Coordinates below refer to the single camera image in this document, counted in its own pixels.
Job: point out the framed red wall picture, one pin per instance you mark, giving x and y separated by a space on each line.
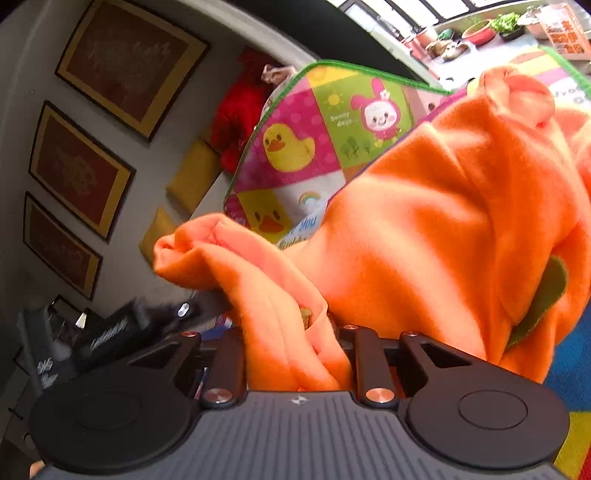
60 247
78 168
129 64

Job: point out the yellow cushion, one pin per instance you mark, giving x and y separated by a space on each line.
159 230
194 175

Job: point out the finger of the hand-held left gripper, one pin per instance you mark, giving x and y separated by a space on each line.
173 316

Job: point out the orange printed box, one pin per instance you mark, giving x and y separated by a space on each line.
561 30

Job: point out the pair of shoes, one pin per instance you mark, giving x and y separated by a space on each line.
447 50

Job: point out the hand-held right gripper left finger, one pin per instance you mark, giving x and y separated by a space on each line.
228 362

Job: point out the pink doll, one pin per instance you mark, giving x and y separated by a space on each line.
277 73

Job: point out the colourful printed play mat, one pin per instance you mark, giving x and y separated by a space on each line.
286 143

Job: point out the pink flower pot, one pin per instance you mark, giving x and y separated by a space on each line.
425 36

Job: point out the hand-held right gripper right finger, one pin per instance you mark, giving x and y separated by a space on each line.
371 364

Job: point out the red padded jacket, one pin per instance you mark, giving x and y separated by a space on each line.
240 110

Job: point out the terracotta pot with grass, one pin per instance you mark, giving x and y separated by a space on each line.
478 31

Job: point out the orange pumpkin costume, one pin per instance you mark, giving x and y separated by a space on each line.
438 221

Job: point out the leafy green potted plant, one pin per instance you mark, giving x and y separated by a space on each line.
508 25

